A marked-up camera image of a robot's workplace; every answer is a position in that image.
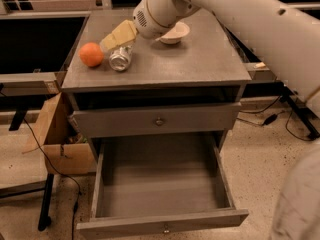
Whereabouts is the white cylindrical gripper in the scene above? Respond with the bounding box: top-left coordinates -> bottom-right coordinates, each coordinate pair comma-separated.
100,0 -> 199,53

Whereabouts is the silver 7up soda can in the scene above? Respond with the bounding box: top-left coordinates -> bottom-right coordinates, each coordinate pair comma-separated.
109,45 -> 133,72

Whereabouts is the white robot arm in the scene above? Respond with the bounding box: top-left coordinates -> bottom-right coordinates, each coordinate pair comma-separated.
100,0 -> 320,240

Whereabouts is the grey wooden drawer cabinet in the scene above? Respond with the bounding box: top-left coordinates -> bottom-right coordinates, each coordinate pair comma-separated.
62,11 -> 250,154

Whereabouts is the closed grey top drawer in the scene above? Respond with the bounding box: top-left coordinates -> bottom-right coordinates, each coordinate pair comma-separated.
73,102 -> 241,138

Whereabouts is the open grey middle drawer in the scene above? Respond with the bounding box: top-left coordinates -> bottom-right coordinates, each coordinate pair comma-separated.
77,133 -> 249,240

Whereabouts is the orange fruit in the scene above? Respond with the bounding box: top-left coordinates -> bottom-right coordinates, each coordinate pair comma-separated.
78,42 -> 104,67

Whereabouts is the brown cardboard box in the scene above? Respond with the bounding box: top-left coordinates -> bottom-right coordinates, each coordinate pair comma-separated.
22,93 -> 94,175

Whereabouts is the small yellow foam scrap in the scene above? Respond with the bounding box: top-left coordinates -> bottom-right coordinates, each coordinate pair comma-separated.
254,62 -> 266,69

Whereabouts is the black table leg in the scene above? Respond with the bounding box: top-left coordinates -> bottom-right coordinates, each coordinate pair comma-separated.
38,174 -> 54,231

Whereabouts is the black floor cable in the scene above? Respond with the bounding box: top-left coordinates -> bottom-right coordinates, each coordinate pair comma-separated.
21,117 -> 82,240

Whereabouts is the black power adapter cable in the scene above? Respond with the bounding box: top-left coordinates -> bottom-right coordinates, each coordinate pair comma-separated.
236,94 -> 314,142

